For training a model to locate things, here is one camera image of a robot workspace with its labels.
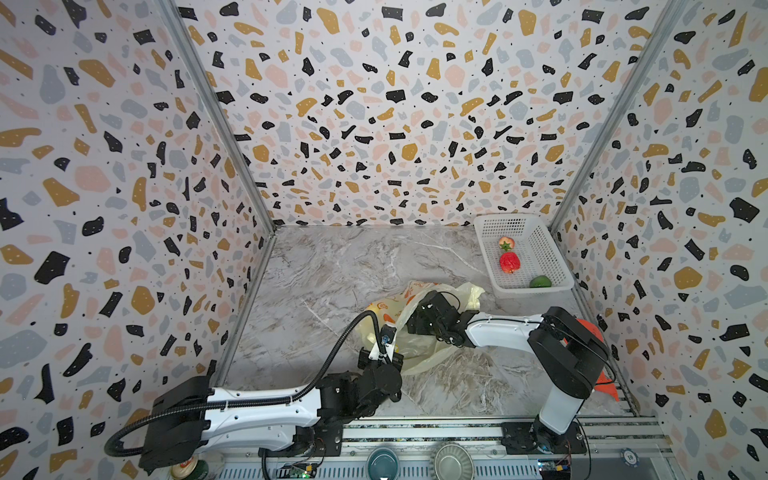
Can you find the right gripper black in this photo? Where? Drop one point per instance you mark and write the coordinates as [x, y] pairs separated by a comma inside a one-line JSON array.
[[425, 315]]

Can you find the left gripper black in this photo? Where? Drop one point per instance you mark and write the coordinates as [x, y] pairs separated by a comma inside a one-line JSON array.
[[397, 363]]

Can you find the yellow translucent plastic bag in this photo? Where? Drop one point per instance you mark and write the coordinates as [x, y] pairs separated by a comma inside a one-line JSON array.
[[416, 339]]

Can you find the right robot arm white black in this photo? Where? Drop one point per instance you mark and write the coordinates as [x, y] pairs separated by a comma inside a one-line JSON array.
[[570, 354]]

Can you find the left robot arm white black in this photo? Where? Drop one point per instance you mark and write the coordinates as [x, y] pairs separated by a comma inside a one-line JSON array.
[[193, 417]]

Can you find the green fruit in basket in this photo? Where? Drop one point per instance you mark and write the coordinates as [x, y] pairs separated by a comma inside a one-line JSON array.
[[541, 281]]

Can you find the teal bowl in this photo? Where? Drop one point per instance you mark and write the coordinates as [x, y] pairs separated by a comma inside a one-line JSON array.
[[382, 464]]

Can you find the small red strawberry toy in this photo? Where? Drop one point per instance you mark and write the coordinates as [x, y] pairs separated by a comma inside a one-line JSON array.
[[506, 244]]

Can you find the white plastic mesh basket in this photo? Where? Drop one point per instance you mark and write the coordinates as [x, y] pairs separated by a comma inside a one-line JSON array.
[[534, 246]]

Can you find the grey ribbed plate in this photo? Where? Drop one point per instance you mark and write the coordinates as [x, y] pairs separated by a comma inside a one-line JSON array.
[[451, 461]]

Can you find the tin can with label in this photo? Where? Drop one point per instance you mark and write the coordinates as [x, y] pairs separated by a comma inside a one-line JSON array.
[[192, 469]]

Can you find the small round white token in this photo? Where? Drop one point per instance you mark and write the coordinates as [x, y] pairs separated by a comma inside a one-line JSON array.
[[630, 458]]

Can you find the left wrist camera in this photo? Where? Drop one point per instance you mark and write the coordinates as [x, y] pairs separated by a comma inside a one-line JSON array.
[[384, 343]]

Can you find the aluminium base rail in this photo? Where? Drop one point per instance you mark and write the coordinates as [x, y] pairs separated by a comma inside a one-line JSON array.
[[471, 448]]

